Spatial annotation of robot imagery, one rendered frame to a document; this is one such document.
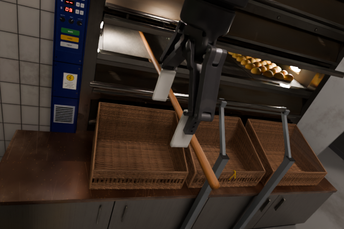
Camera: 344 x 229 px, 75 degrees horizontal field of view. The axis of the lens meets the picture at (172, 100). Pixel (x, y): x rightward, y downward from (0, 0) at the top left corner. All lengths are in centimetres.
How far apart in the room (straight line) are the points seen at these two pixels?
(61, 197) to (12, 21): 93
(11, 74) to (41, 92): 18
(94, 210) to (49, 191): 26
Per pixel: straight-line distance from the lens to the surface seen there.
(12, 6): 143
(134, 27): 123
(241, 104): 138
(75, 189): 139
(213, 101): 30
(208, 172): 75
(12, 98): 166
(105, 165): 149
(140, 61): 146
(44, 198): 137
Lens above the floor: 169
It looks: 28 degrees down
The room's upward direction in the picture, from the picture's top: 19 degrees clockwise
